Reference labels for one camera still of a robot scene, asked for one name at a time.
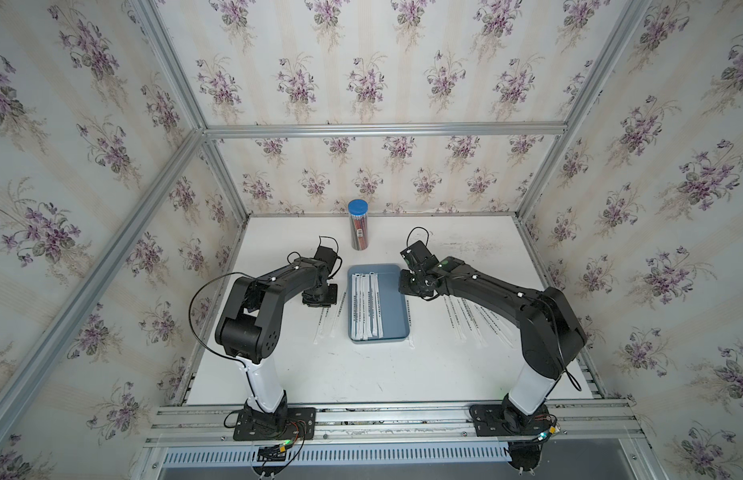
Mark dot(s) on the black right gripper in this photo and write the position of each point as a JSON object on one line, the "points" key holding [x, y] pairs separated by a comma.
{"points": [[401, 285]]}

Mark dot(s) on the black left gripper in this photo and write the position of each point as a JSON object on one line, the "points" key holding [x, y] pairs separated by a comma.
{"points": [[307, 301]]}

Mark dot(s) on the blue storage tray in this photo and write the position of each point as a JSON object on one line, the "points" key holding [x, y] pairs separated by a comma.
{"points": [[392, 302]]}

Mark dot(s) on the straw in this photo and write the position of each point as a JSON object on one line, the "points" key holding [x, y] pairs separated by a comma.
{"points": [[354, 307], [377, 299], [504, 337], [455, 320], [320, 331], [374, 317], [482, 318], [337, 316], [365, 290], [410, 337], [472, 324], [361, 301]]}

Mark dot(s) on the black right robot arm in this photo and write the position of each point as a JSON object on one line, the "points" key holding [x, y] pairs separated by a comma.
{"points": [[550, 332]]}

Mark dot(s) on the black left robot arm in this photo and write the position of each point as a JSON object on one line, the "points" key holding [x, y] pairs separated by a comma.
{"points": [[251, 326]]}

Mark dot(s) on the pencil tube with blue lid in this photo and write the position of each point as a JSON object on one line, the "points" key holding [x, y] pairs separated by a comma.
{"points": [[358, 210]]}

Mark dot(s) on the vented metal strip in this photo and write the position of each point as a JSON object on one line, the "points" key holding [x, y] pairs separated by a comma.
{"points": [[342, 455]]}

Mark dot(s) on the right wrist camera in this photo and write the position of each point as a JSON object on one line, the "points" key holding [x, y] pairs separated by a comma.
{"points": [[417, 256]]}

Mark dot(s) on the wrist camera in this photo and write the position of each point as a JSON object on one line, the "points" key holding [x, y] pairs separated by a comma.
{"points": [[417, 256], [328, 257]]}

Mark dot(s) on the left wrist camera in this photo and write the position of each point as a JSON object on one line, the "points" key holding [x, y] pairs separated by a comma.
{"points": [[328, 257]]}

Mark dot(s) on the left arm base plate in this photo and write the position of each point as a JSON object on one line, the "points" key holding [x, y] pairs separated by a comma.
{"points": [[294, 423]]}

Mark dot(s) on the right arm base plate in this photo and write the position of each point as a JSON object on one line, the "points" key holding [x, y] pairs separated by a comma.
{"points": [[503, 419]]}

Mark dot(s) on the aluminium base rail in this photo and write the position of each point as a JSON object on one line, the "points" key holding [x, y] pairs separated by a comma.
{"points": [[595, 438]]}

